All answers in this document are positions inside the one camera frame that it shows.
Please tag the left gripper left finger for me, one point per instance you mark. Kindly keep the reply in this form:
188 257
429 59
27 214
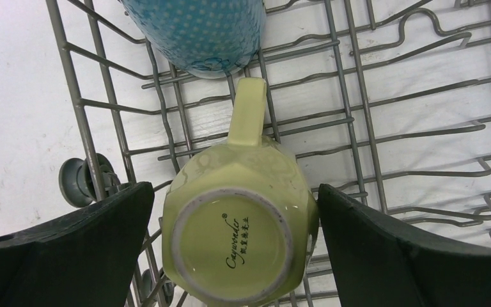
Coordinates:
84 258

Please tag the blue floral mug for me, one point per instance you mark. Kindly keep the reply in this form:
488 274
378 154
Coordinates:
206 38

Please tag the pale yellow mug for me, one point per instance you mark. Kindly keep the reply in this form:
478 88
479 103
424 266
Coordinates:
240 222

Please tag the grey wire dish rack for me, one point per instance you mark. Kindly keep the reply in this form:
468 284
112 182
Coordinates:
389 101

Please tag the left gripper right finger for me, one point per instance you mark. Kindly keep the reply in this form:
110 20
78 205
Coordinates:
378 260

